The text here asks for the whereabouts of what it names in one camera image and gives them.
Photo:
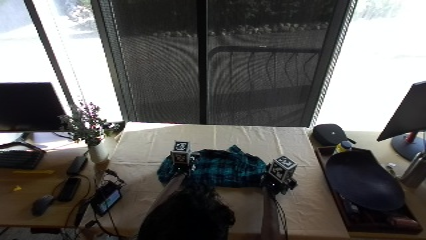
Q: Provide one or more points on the large dark oval plate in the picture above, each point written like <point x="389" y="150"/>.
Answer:
<point x="364" y="180"/>

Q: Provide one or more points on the purple flower plant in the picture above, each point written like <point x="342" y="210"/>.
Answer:
<point x="87" y="122"/>

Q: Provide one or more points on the black computer monitor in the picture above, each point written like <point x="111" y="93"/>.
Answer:
<point x="27" y="106"/>

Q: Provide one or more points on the white vase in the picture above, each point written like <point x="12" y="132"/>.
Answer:
<point x="97" y="152"/>

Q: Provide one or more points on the left white marker cube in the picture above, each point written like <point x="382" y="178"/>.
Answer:
<point x="181" y="152"/>

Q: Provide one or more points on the person's right hand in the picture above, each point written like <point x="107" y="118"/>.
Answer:
<point x="280" y="185"/>

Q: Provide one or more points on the yellow pencil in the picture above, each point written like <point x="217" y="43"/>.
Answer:
<point x="33" y="172"/>

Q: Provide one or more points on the yellow capped bottle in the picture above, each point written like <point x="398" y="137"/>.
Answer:
<point x="342" y="146"/>

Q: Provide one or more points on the white marker cube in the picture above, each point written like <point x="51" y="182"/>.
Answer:
<point x="282" y="169"/>
<point x="181" y="152"/>

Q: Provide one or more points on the dark wooden tray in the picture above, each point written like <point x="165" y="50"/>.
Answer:
<point x="370" y="220"/>

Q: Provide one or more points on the beige tablecloth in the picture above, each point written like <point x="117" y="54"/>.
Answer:
<point x="230" y="196"/>

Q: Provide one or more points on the small yellow piece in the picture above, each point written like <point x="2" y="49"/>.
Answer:
<point x="17" y="188"/>

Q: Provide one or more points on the right white marker cube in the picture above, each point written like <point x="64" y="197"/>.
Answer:
<point x="282" y="169"/>

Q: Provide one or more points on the teal black plaid cloth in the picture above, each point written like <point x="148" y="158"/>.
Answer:
<point x="227" y="168"/>

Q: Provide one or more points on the black smartphone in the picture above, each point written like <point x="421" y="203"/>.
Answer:
<point x="69" y="189"/>

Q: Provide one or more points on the dark mesh window screen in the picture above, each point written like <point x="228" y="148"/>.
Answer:
<point x="221" y="63"/>

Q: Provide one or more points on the person's head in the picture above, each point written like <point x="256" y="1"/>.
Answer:
<point x="188" y="216"/>

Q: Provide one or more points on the dark computer mouse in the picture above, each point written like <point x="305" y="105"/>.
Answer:
<point x="43" y="204"/>

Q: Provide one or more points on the round grey monitor base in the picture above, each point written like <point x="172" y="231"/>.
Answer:
<point x="408" y="145"/>

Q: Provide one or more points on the black keyboard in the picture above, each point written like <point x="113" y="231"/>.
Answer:
<point x="19" y="158"/>

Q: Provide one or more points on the dark tilted monitor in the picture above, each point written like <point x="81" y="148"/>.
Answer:
<point x="406" y="113"/>

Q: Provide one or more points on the black zip pouch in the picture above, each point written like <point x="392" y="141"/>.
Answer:
<point x="329" y="134"/>

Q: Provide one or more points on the black remote control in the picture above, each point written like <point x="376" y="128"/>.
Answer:
<point x="77" y="165"/>

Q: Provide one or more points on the person's left hand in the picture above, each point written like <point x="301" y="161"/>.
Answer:
<point x="183" y="167"/>

